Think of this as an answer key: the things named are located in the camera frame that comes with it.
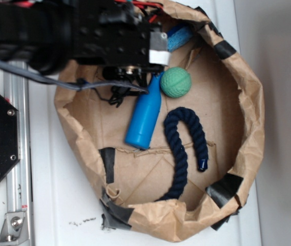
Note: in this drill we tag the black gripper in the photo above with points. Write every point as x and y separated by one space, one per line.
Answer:
120 34

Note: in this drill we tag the blue plastic bottle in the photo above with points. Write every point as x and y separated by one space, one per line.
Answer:
145 115

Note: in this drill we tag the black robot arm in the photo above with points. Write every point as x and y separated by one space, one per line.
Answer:
48 34

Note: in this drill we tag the blue sponge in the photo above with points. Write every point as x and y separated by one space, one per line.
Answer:
178 36

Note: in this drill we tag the green rubber ball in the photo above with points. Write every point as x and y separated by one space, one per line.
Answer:
175 82

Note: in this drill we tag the brown paper bag basin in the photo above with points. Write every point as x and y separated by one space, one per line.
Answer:
227 97

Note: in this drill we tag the white tray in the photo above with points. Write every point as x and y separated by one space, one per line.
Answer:
65 208

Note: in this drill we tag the aluminium rail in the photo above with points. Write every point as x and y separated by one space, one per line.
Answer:
19 180

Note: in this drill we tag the metal corner bracket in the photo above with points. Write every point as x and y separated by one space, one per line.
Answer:
15 229

